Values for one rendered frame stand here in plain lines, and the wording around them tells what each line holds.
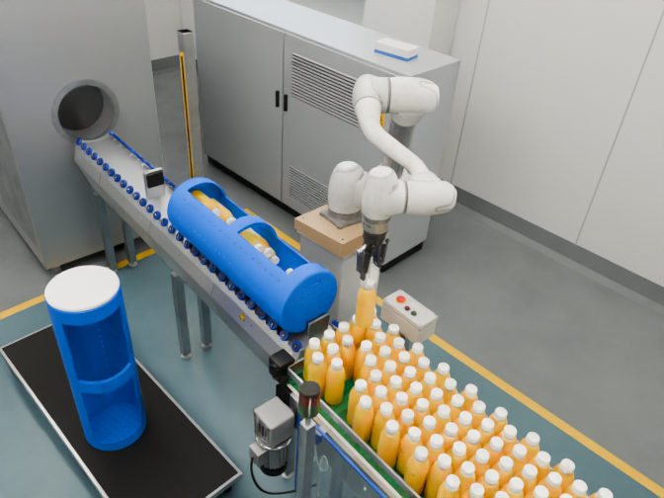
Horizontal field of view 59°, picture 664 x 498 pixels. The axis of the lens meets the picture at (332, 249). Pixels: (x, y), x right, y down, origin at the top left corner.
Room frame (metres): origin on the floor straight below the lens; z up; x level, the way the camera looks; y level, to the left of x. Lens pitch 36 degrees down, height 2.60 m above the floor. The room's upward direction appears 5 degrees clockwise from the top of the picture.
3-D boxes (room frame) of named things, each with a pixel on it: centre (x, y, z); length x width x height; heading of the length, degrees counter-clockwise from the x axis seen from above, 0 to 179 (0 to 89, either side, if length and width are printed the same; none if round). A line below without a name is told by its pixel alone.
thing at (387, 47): (3.64, -0.30, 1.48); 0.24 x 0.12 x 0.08; 55
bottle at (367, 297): (1.58, -0.14, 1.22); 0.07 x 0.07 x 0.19
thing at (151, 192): (2.64, 0.95, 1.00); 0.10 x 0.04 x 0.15; 133
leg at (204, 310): (2.48, 0.70, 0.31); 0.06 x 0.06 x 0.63; 43
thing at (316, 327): (1.67, 0.03, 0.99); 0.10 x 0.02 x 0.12; 133
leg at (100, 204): (3.10, 1.48, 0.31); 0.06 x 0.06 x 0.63; 43
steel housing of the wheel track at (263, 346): (2.43, 0.75, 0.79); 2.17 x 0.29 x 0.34; 43
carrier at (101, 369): (1.76, 0.98, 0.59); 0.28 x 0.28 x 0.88
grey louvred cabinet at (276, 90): (4.20, 0.27, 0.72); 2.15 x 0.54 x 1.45; 47
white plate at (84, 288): (1.76, 0.98, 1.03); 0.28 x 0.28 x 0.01
